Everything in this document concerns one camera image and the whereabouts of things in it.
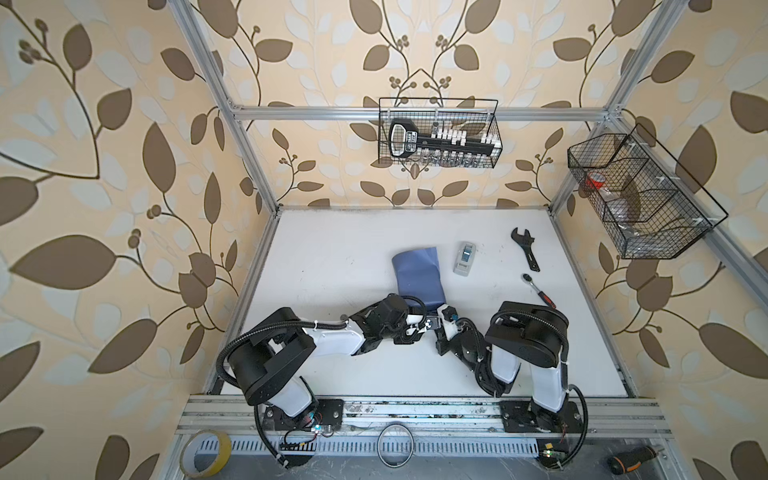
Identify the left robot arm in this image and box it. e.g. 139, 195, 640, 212
216, 294, 430, 420

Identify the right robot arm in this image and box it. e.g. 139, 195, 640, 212
436, 301, 588, 434

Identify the black adjustable wrench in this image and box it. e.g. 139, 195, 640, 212
510, 228, 540, 272

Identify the orange black screwdriver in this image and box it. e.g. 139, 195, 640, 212
606, 445, 665, 475

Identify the red capped plastic item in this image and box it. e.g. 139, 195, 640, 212
584, 171, 606, 191

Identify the yellow tape roll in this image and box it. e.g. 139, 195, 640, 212
179, 430, 233, 479

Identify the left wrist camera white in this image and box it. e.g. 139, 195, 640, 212
406, 314, 441, 335

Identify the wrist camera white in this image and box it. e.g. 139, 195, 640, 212
437, 304, 459, 328
406, 314, 441, 335

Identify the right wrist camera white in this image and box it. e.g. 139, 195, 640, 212
437, 304, 459, 328

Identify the red handled ratchet wrench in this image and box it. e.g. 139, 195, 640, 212
522, 273, 557, 309

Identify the grey ring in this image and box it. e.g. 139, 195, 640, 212
376, 422, 416, 469

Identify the black socket set rail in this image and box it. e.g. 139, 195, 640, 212
386, 119, 502, 159

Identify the back wire basket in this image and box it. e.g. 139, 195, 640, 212
377, 96, 503, 169

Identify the wire basket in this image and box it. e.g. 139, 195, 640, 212
377, 96, 503, 169
567, 124, 728, 260

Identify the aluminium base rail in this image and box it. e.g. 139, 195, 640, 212
173, 394, 673, 458

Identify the right wire basket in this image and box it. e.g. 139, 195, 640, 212
567, 124, 728, 260

